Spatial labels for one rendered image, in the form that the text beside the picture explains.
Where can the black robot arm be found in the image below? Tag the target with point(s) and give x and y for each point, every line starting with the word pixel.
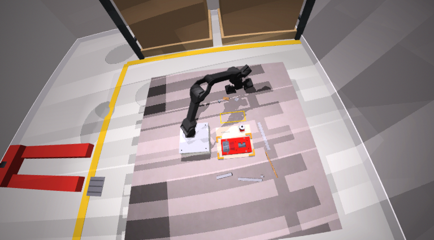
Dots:
pixel 197 94

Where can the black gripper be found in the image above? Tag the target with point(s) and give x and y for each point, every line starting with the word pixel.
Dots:
pixel 232 89

